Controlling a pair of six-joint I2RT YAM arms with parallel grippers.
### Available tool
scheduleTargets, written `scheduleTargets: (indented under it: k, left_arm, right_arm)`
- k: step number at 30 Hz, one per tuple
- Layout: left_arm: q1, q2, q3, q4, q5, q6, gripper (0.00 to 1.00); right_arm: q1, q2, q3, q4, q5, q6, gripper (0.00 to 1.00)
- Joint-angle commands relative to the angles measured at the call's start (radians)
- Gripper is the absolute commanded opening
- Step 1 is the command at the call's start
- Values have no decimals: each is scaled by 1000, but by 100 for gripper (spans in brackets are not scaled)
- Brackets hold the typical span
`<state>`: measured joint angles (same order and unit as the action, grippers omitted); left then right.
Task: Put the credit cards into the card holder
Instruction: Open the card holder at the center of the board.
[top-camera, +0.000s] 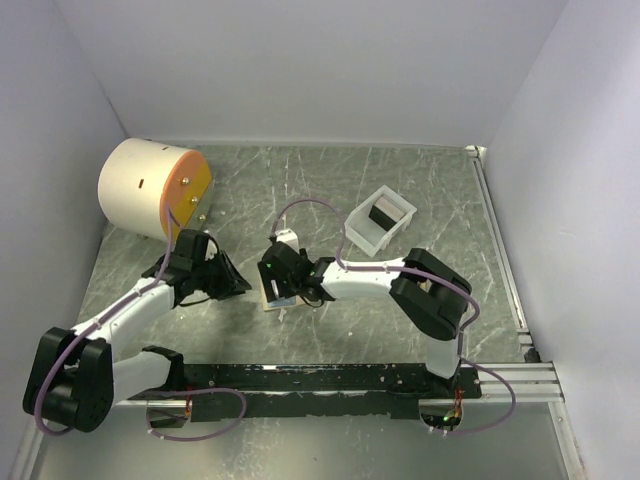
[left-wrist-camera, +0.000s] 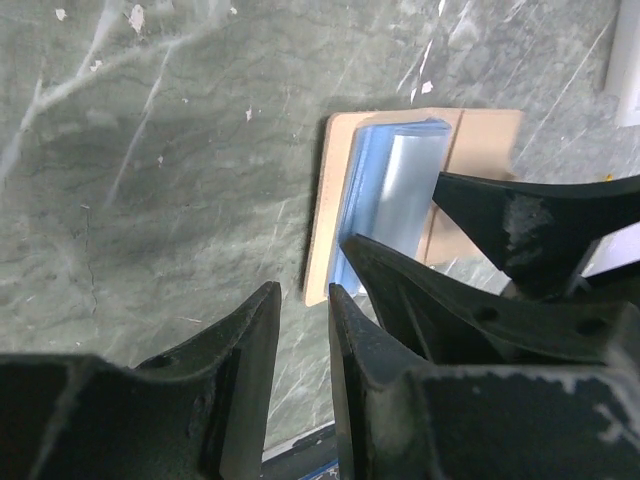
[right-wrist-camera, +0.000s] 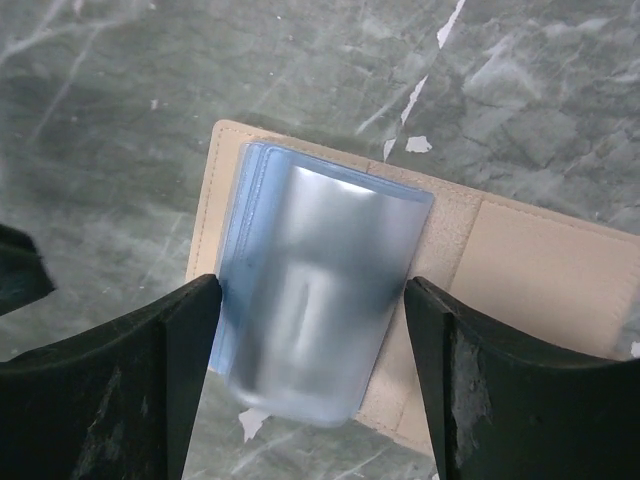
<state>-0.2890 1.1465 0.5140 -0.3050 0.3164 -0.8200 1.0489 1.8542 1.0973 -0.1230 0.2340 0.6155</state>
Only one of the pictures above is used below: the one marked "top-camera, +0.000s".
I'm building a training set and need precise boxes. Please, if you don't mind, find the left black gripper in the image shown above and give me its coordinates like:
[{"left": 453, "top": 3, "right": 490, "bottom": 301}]
[{"left": 192, "top": 249, "right": 251, "bottom": 301}]

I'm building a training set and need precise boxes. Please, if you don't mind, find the beige leather card holder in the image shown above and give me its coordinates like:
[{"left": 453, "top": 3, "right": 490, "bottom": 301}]
[{"left": 259, "top": 266, "right": 302, "bottom": 311}]

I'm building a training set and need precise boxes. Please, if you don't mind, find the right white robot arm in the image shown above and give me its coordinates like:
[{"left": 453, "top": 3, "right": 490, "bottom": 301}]
[{"left": 258, "top": 241, "right": 477, "bottom": 398}]

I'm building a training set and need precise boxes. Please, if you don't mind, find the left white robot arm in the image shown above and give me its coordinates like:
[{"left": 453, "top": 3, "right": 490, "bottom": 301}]
[{"left": 22, "top": 229, "right": 251, "bottom": 433}]

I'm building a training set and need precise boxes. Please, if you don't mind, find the white card tray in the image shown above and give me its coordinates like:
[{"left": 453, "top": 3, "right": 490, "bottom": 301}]
[{"left": 345, "top": 185, "right": 417, "bottom": 257}]

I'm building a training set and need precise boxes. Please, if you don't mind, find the cream cylinder with orange face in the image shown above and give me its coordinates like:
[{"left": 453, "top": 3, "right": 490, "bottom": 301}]
[{"left": 97, "top": 138, "right": 214, "bottom": 241}]

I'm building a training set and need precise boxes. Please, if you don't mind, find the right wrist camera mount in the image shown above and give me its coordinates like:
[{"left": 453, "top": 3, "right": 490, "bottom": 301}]
[{"left": 270, "top": 228, "right": 299, "bottom": 252}]

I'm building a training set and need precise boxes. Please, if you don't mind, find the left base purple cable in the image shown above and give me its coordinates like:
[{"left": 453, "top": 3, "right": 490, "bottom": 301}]
[{"left": 145, "top": 389, "right": 247, "bottom": 442}]

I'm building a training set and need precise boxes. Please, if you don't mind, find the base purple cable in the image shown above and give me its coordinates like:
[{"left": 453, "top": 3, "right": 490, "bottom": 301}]
[
  {"left": 145, "top": 389, "right": 247, "bottom": 442},
  {"left": 427, "top": 359, "right": 519, "bottom": 437}
]

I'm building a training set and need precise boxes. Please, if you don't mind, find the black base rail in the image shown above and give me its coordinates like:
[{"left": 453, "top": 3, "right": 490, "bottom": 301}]
[{"left": 183, "top": 363, "right": 482, "bottom": 420}]

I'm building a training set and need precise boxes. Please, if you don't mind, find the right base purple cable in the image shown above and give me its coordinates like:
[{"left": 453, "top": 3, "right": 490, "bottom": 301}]
[{"left": 427, "top": 359, "right": 519, "bottom": 437}]

